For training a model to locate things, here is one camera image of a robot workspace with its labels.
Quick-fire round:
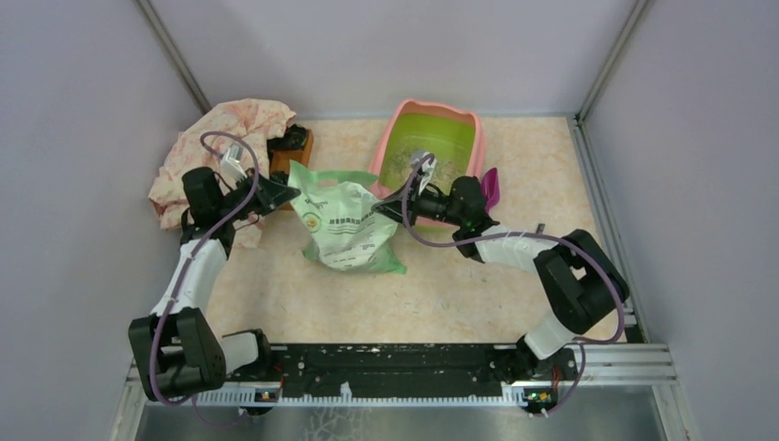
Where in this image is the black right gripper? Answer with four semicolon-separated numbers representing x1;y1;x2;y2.
371;174;464;230

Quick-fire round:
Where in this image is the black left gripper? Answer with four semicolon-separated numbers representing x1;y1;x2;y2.
219;166;301;221

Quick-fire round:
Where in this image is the green cat litter bag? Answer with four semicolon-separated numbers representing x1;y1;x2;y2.
288;161;407;274

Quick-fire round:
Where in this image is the magenta plastic litter scoop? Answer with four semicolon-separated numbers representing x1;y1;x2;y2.
480;167;501;212

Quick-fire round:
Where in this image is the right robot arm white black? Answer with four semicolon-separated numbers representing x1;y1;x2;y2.
372;175;629;379

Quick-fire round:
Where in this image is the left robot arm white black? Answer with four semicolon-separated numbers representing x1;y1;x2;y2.
128;166;300;404

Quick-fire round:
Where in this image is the pink green litter box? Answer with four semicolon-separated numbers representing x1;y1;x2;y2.
368;98;486;198

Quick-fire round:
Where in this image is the brown wooden tray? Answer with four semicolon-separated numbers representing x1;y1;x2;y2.
266;124;314;185

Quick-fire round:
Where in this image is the pink floral crumpled cloth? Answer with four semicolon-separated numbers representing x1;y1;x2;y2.
148;98;296;231

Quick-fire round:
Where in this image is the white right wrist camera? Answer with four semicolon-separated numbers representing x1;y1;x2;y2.
409;150;436;195

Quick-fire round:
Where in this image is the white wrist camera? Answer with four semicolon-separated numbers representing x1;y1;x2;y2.
409;150;436;195
220;142;250;182

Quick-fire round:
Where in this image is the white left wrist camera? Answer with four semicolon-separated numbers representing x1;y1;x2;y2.
220;142;250;182

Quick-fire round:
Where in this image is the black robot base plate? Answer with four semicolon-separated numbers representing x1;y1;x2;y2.
228;344;579;399

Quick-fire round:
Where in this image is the aluminium frame rail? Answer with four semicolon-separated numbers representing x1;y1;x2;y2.
131;344;676;412

